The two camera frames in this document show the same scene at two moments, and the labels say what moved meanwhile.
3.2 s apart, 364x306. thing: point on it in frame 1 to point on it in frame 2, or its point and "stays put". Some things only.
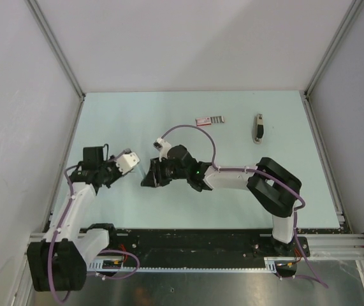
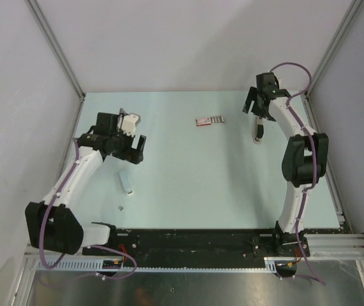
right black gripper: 155,178 to 252,95
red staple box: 206,121 stays put
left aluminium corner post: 58,51 stays put
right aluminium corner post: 352,13 stays put
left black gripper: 118,173 to 131,154
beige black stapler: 259,130 stays put
